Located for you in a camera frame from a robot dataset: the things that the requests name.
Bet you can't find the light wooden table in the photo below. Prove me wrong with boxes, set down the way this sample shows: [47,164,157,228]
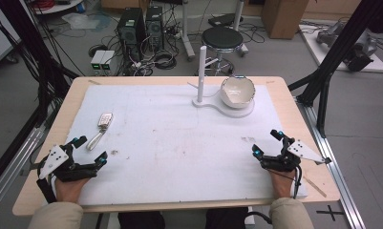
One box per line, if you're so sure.
[11,75,341,218]

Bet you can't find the grey black robot device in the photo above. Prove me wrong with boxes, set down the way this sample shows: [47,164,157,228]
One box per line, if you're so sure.
[315,21,378,73]

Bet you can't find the white foam mat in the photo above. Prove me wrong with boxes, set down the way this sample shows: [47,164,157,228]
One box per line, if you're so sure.
[65,83,309,207]

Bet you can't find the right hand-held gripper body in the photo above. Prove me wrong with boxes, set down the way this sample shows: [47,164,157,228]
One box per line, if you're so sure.
[259,136,332,174]

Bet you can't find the black cable under table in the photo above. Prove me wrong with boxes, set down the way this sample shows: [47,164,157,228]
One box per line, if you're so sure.
[245,211,273,225]

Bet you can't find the white table leg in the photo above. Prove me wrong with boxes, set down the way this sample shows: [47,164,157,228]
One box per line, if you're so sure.
[232,0,249,57]
[179,0,197,62]

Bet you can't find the white stand with post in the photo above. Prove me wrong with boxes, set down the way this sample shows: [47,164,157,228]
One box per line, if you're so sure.
[187,45,256,119]

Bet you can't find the person's right hand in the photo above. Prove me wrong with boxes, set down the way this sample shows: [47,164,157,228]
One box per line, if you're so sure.
[267,168,298,199]

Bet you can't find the coiled black floor cables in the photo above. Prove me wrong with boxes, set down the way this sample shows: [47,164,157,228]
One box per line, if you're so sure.
[152,51,178,71]

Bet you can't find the black round stool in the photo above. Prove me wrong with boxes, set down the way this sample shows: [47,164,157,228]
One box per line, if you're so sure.
[201,26,245,76]

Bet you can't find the brown cardboard box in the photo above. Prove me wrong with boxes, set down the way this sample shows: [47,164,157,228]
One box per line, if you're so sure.
[261,0,309,40]

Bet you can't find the white power supply box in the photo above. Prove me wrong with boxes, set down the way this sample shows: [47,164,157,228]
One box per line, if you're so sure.
[90,50,106,72]
[100,50,116,72]

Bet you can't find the thin wooden stick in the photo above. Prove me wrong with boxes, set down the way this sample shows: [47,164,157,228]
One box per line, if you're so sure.
[302,176,328,198]

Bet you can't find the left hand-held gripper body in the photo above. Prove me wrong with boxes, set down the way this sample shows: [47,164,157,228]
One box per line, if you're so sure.
[35,144,99,204]

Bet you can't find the aluminium rail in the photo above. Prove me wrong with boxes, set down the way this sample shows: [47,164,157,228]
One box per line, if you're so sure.
[295,94,368,229]
[0,126,46,218]

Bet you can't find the black computer tower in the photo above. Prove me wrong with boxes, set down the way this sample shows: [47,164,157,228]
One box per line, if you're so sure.
[145,5,165,52]
[117,7,146,62]

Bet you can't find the person's right leg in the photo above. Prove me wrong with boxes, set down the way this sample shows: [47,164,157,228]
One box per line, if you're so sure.
[204,207,249,229]

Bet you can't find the person's left leg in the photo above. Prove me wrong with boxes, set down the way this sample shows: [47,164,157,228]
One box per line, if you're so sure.
[117,211,166,229]

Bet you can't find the person's left hand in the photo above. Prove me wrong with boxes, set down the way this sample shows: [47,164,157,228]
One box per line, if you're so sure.
[53,176,91,204]

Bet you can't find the black metal frame with cables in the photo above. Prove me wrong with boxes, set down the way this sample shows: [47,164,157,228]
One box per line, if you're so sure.
[0,0,80,192]

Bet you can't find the person's leg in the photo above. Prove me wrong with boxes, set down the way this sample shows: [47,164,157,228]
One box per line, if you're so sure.
[204,207,249,229]
[117,211,166,229]

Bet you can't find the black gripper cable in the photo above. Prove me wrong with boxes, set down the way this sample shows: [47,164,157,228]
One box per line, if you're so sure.
[292,165,305,200]

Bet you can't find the white eggshell bowl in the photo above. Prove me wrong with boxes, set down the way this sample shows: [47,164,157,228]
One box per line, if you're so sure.
[219,75,256,110]

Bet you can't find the white floor platform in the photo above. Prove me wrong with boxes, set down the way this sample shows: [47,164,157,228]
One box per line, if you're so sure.
[298,23,383,74]

